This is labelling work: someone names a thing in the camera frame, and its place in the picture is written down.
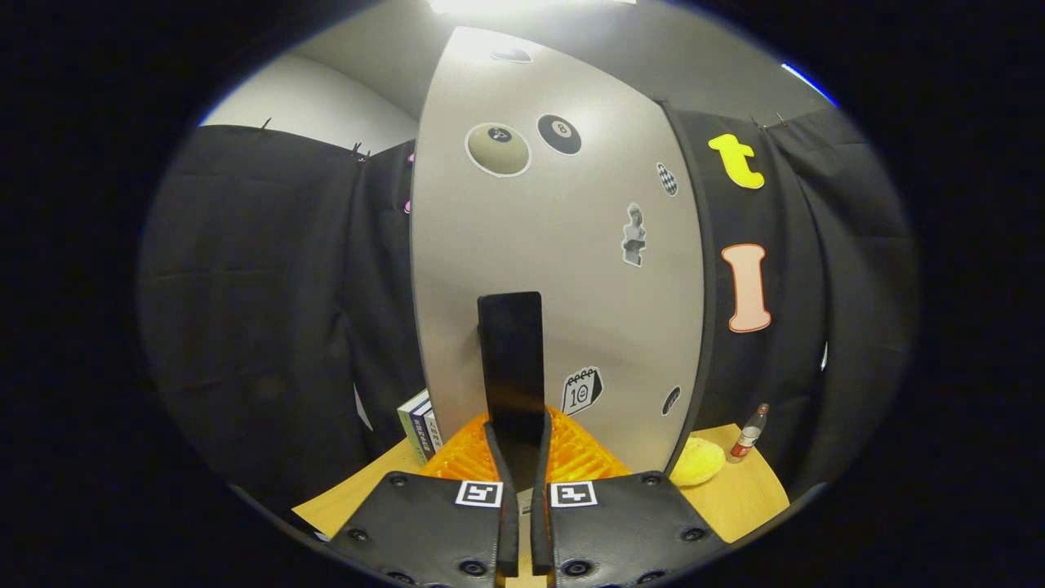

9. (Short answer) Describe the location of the black door handle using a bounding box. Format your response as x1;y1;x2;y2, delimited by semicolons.
478;292;546;492

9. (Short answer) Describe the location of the yellow plush toy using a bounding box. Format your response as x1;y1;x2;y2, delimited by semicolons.
669;437;727;488

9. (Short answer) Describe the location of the beige shoe cabinet door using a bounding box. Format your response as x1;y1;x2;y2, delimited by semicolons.
410;26;707;479

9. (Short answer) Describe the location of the black backdrop cloth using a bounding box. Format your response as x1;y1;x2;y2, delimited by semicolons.
137;106;919;499

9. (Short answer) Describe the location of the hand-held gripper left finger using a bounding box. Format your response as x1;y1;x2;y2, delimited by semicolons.
327;411;520;588

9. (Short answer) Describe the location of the red label plastic bottle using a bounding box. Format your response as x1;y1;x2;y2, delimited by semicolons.
729;403;770;464

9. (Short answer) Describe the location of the dark blue book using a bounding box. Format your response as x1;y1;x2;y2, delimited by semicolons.
411;400;438;458

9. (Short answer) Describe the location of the dark grey shoe cabinet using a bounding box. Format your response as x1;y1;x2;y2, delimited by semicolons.
657;98;719;466

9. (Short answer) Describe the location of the large ceiling light panel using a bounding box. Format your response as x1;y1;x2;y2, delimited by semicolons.
429;0;638;16

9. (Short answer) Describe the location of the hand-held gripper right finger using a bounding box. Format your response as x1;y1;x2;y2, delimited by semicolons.
531;407;727;588

